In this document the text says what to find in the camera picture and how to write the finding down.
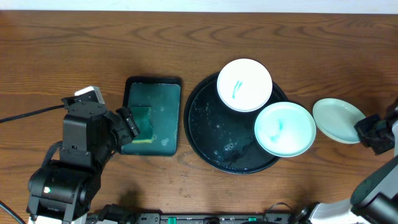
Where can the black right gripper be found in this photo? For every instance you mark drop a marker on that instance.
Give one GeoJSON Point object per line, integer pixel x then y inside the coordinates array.
{"type": "Point", "coordinates": [361, 126]}

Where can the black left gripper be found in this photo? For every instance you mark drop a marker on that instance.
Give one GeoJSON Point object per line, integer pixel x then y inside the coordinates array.
{"type": "Point", "coordinates": [123, 125]}

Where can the green and yellow sponge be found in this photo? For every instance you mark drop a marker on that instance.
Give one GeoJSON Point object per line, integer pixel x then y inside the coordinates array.
{"type": "Point", "coordinates": [142, 117]}

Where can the pale green plate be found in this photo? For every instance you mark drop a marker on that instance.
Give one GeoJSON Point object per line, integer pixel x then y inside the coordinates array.
{"type": "Point", "coordinates": [336, 119]}
{"type": "Point", "coordinates": [285, 129]}

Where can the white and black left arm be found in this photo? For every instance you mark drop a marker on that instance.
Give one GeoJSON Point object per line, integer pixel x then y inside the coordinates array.
{"type": "Point", "coordinates": [61, 190]}

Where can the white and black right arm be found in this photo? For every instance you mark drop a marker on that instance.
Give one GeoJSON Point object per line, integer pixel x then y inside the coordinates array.
{"type": "Point", "coordinates": [375, 199]}

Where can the rectangular black soapy water tray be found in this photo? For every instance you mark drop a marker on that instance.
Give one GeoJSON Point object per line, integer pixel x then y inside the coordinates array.
{"type": "Point", "coordinates": [163, 95]}

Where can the round black tray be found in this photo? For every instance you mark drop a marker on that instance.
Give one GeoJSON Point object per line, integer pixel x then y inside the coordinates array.
{"type": "Point", "coordinates": [222, 137]}

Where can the white plate, green smear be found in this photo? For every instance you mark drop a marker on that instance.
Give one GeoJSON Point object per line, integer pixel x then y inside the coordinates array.
{"type": "Point", "coordinates": [244, 85]}

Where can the black base rail, green buttons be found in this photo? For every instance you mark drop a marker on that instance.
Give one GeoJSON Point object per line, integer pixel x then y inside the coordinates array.
{"type": "Point", "coordinates": [115, 214]}

